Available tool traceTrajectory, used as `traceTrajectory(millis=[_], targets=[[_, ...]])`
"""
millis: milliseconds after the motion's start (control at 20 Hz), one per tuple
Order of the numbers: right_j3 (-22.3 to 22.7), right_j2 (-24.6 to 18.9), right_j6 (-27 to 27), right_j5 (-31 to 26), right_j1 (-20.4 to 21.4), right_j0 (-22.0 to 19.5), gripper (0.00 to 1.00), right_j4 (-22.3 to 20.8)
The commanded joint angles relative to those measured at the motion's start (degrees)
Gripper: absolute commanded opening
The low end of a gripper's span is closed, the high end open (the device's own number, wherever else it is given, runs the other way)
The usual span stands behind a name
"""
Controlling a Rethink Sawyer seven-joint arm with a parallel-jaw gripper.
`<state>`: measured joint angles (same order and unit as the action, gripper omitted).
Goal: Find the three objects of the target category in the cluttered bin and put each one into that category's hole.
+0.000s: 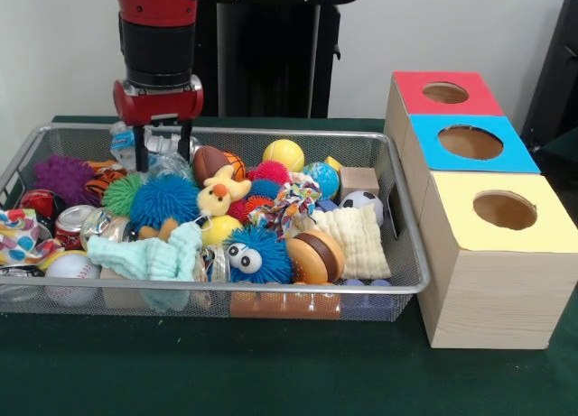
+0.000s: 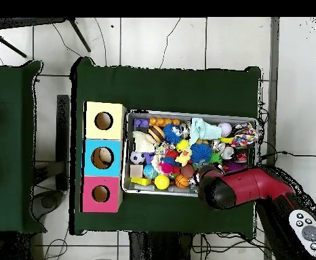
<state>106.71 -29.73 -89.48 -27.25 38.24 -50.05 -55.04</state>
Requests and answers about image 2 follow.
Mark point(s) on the black tripod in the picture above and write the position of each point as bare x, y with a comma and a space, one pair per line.
25, 22

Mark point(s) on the purple spiky ball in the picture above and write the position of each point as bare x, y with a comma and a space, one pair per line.
235, 165

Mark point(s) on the small soccer ball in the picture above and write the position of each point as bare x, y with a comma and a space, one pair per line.
137, 158

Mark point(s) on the yellow foam ball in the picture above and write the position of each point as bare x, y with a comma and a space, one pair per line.
162, 182

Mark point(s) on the yellow plush duck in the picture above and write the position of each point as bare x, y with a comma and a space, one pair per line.
184, 157

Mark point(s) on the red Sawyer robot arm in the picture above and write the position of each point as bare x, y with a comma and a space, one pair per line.
244, 187

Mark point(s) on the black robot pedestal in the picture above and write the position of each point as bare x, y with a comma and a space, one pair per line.
158, 247

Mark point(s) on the grey stand base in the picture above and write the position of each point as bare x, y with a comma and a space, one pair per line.
48, 203

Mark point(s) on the cream cloth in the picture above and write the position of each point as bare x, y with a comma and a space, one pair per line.
141, 142

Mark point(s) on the blue spiky ball with eyes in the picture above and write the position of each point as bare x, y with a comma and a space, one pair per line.
171, 134

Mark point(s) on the dark green side table cloth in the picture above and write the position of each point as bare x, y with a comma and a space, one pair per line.
8, 189

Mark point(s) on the green spiky ball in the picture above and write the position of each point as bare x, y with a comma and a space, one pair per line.
215, 158

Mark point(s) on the wooden box with three holes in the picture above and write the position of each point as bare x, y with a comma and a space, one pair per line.
117, 132

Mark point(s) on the toy hamburger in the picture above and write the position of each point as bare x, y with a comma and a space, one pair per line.
156, 134

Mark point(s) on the black panel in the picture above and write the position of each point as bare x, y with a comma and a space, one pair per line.
63, 135

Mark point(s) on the shallow metal mesh bin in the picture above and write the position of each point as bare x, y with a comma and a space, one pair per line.
185, 115

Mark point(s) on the mint green cloth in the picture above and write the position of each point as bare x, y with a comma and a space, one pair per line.
205, 130

